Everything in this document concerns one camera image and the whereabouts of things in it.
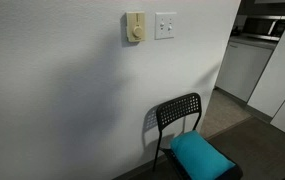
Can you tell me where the stainless steel microwave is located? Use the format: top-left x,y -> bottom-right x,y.
242,14 -> 285,42

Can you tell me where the teal cushion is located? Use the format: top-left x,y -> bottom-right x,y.
169,129 -> 236,180

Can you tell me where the white kitchen counter cabinet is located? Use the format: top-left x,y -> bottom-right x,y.
214,34 -> 280,103

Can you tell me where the white double switch plate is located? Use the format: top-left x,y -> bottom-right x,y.
154,12 -> 177,41

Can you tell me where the tall white cabinet panel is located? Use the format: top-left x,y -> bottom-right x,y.
246,0 -> 285,118

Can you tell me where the black perforated metal chair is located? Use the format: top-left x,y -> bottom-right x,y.
152,92 -> 244,180

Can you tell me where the beige wall thermostat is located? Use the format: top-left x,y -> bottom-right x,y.
125,11 -> 147,43

